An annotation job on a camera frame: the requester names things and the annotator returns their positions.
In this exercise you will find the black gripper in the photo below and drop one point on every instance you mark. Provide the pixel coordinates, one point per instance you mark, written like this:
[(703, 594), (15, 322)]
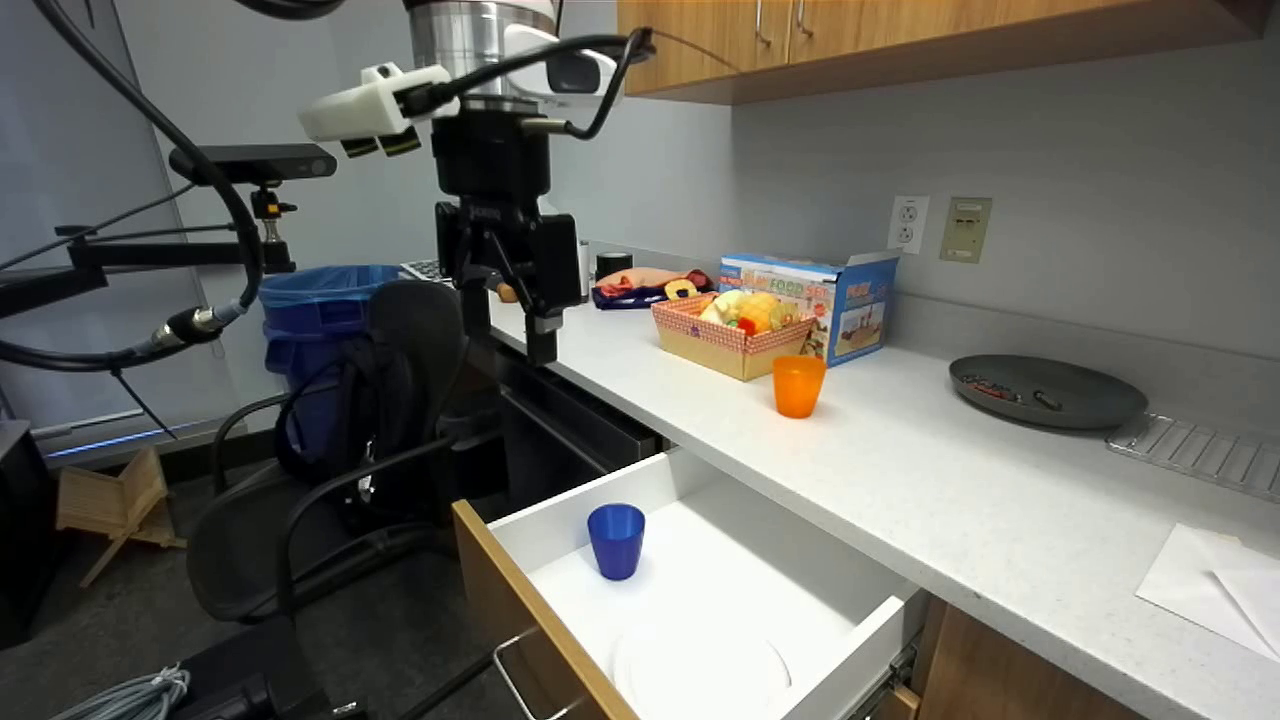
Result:
[(513, 244)]

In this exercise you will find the white paper sheet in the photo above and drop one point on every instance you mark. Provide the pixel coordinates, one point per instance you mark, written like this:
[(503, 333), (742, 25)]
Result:
[(1200, 580)]

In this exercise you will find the orange plastic cup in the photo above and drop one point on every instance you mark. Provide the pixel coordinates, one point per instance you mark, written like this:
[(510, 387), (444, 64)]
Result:
[(799, 387)]

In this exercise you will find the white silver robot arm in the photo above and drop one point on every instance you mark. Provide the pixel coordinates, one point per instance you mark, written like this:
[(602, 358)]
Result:
[(482, 43)]

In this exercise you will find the blue play food box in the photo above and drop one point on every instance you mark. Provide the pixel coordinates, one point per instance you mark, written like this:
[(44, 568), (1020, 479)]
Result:
[(852, 306)]

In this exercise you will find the toy banana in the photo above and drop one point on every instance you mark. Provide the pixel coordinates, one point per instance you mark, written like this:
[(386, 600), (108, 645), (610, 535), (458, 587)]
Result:
[(718, 311)]

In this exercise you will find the white wall outlet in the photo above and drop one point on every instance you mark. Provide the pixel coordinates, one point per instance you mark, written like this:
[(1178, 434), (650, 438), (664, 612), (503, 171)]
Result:
[(911, 226)]

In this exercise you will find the dark tray with toy food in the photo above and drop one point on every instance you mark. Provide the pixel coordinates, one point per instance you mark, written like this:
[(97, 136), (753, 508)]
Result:
[(640, 285)]

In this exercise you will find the white drawer with wooden front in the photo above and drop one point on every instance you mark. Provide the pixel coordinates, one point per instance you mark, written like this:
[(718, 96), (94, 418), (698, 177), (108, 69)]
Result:
[(692, 587)]

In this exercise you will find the small black cup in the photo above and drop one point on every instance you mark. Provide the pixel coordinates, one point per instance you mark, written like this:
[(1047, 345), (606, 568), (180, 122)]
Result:
[(612, 262)]

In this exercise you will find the black camera on stand arm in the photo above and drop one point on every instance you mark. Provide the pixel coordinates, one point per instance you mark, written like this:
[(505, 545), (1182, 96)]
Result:
[(255, 160)]

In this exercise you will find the blue plastic cup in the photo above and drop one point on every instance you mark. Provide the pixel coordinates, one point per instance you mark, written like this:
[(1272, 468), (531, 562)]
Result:
[(619, 542)]

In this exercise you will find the blue recycling bin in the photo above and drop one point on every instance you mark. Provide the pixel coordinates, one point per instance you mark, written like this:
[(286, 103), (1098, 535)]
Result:
[(312, 313)]

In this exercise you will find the wooden base cabinet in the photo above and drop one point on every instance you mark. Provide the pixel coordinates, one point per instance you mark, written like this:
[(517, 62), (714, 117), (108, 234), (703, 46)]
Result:
[(1001, 675)]

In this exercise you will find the brown cardboard piece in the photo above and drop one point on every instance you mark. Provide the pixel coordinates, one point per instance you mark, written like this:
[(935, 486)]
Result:
[(114, 503)]

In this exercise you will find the black box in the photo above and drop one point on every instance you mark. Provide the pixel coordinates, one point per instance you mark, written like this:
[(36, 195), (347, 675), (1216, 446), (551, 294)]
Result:
[(24, 535)]

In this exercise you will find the beige wall plate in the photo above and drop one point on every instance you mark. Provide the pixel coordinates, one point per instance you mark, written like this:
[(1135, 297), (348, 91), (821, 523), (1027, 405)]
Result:
[(966, 230)]

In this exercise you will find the red checkered cardboard basket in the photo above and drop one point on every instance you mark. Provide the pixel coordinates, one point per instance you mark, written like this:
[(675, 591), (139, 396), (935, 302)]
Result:
[(720, 348)]

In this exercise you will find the black office chair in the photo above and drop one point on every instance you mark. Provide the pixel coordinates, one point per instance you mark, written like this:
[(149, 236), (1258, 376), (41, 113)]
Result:
[(412, 345)]

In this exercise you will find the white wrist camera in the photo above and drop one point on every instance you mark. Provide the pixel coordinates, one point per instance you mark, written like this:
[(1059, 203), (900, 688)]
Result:
[(360, 110)]

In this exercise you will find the wooden upper cabinet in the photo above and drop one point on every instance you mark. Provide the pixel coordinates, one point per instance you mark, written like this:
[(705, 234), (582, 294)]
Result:
[(866, 33)]

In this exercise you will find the grey blue cloth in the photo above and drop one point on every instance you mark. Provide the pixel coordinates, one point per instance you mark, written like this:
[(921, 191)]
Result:
[(132, 698)]

